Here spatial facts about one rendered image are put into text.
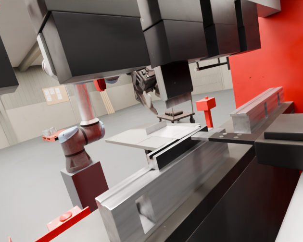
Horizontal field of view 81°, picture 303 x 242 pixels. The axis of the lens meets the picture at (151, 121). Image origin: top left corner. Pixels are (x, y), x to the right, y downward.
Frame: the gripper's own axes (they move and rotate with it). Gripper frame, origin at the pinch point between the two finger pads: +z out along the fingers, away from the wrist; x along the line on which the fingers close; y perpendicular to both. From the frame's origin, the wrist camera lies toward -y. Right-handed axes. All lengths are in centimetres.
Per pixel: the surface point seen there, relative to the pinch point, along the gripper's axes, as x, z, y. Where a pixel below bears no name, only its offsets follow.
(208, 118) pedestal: 120, -10, -133
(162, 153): -15.5, 14.9, 15.5
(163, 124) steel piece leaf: -4.2, 5.4, 1.6
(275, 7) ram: 73, -13, 13
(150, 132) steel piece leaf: -9.6, 6.0, 2.5
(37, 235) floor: -101, -11, -171
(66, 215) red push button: -41.9, 10.3, -16.7
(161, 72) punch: -7.6, 1.4, 22.9
